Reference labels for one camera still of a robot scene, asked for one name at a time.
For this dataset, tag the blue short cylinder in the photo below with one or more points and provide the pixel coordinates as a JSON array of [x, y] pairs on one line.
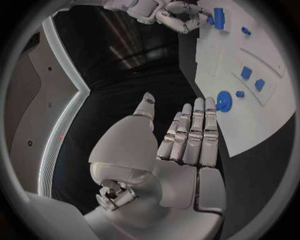
[[246, 31]]

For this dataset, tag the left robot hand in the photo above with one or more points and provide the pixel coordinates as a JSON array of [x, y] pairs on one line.
[[126, 146]]

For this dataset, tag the small blue peg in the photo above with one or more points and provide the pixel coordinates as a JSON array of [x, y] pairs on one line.
[[239, 94]]

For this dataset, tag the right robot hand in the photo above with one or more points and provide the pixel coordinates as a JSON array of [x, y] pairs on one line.
[[173, 18]]

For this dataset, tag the small blue block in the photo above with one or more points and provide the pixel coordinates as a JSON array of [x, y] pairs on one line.
[[259, 84]]

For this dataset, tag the blue thick cylinder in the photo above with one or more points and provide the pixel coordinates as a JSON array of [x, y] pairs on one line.
[[219, 18]]

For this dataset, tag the blue long thin cylinder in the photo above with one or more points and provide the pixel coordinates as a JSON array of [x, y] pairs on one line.
[[211, 20]]

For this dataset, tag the blue gear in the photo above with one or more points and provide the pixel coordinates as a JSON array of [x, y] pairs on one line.
[[225, 102]]

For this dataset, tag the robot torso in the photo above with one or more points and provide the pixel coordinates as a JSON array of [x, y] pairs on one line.
[[35, 112]]

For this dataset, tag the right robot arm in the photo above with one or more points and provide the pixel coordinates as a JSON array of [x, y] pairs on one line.
[[143, 11]]

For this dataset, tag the white task board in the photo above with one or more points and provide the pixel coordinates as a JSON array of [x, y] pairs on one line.
[[246, 127]]

